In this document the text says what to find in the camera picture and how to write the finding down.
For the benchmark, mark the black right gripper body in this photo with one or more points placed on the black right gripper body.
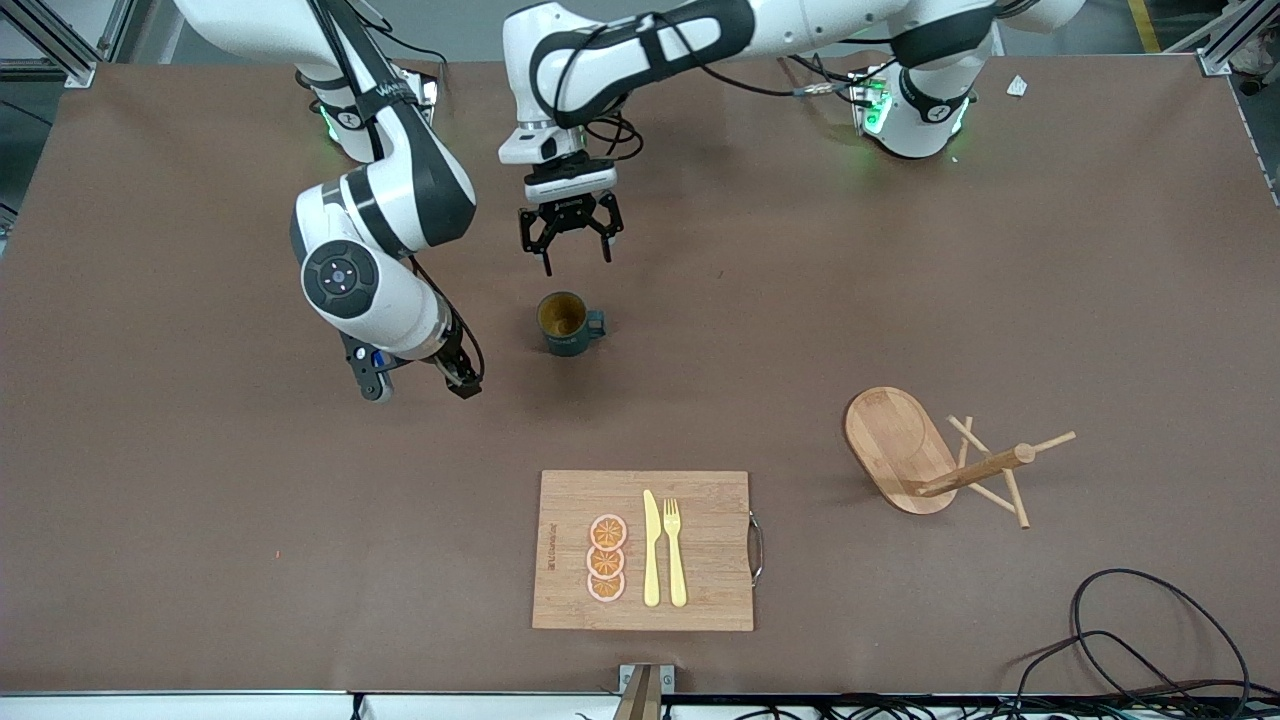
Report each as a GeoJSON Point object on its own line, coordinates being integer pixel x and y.
{"type": "Point", "coordinates": [452, 360]}

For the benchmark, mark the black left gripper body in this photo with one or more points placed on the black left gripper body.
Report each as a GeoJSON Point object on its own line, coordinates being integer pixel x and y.
{"type": "Point", "coordinates": [569, 211]}

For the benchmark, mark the dark teal ribbed mug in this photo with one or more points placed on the dark teal ribbed mug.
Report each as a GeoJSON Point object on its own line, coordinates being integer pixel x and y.
{"type": "Point", "coordinates": [570, 346]}

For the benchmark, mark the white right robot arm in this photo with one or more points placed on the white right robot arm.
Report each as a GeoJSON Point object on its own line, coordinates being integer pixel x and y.
{"type": "Point", "coordinates": [350, 280]}

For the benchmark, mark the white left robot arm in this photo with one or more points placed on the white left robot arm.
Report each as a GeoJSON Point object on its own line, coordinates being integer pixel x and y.
{"type": "Point", "coordinates": [800, 25]}

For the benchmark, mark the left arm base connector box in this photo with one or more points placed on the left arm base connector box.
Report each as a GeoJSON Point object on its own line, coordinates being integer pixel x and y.
{"type": "Point", "coordinates": [872, 110]}

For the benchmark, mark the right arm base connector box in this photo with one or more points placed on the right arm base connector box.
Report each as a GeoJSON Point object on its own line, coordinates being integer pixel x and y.
{"type": "Point", "coordinates": [430, 90]}

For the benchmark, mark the brown table cover cloth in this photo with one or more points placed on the brown table cover cloth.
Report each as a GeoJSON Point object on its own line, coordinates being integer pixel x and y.
{"type": "Point", "coordinates": [300, 500]}

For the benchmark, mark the toy orange slice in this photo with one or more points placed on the toy orange slice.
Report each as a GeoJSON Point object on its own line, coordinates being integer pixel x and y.
{"type": "Point", "coordinates": [606, 586]}
{"type": "Point", "coordinates": [605, 561]}

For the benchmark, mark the yellow plastic knife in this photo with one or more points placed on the yellow plastic knife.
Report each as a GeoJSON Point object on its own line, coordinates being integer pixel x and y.
{"type": "Point", "coordinates": [651, 550]}

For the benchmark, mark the yellow plastic fork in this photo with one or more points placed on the yellow plastic fork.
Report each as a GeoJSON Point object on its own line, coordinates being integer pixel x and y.
{"type": "Point", "coordinates": [676, 570]}

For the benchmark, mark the wooden mug tree stand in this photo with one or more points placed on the wooden mug tree stand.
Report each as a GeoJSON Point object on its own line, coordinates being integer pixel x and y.
{"type": "Point", "coordinates": [885, 450]}

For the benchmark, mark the white paper scrap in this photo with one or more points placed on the white paper scrap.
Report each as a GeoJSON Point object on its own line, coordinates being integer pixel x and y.
{"type": "Point", "coordinates": [1017, 86]}

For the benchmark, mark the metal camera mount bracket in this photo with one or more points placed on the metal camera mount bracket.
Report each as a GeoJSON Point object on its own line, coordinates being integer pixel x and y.
{"type": "Point", "coordinates": [645, 690]}

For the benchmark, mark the aluminium frame profile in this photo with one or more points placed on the aluminium frame profile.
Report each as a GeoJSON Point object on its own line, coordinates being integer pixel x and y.
{"type": "Point", "coordinates": [60, 45]}
{"type": "Point", "coordinates": [1225, 50]}

